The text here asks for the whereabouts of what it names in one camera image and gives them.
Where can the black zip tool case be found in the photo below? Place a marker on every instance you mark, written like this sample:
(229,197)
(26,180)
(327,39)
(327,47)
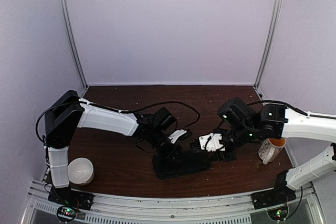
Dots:
(187,163)

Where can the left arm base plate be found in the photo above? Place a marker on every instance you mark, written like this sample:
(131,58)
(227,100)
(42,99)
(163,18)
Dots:
(71,198)

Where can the circuit board with leds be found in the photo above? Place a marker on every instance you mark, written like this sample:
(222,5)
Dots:
(66,214)
(278,213)

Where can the right circuit board with leds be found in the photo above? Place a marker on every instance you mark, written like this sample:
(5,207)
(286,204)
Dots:
(278,213)

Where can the aluminium frame post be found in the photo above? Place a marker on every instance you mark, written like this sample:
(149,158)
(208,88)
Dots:
(72,44)
(269,41)

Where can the aluminium front rail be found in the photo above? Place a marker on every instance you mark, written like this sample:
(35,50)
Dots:
(234,208)

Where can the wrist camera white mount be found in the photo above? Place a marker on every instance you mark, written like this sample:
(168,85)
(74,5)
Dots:
(211,142)
(180,135)

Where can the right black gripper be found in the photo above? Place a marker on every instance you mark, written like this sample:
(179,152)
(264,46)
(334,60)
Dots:
(224,157)

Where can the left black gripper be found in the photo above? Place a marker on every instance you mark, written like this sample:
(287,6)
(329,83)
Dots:
(176,149)

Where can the white mug yellow inside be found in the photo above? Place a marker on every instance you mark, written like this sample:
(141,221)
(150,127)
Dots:
(270,149)

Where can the white ceramic bowl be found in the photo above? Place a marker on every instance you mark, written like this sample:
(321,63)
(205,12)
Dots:
(81,171)

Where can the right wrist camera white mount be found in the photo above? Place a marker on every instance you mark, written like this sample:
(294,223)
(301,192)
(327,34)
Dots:
(211,142)

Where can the left circuit board with leds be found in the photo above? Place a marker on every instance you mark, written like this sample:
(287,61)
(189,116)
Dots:
(66,214)

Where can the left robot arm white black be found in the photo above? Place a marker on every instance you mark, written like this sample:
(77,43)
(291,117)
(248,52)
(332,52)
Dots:
(71,112)

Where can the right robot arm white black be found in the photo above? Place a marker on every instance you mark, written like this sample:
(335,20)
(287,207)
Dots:
(278,120)

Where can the right aluminium frame post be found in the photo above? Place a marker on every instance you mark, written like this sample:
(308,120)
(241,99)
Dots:
(269,41)

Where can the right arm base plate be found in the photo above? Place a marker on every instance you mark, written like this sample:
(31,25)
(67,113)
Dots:
(280,194)

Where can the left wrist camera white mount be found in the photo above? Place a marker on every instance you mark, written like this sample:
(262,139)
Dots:
(180,135)

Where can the left aluminium frame post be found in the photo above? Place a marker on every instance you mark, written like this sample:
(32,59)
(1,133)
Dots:
(72,44)

